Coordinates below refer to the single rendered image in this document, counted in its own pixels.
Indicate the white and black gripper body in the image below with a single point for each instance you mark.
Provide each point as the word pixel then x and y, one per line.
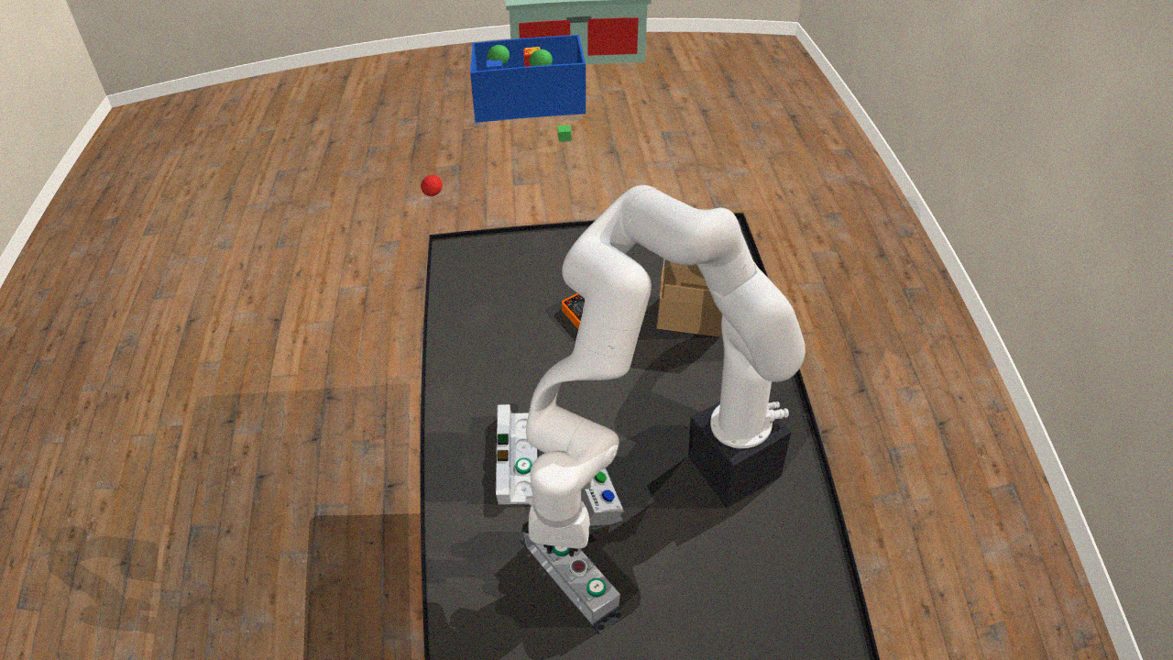
pixel 574 535

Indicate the orange digital multimeter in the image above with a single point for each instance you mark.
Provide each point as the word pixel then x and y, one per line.
pixel 572 307

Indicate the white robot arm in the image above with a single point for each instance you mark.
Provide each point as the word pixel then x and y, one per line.
pixel 616 290

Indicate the brown cardboard box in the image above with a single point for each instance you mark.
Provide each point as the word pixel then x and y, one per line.
pixel 691 311

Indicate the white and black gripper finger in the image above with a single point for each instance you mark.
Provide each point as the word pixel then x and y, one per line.
pixel 593 537
pixel 525 529

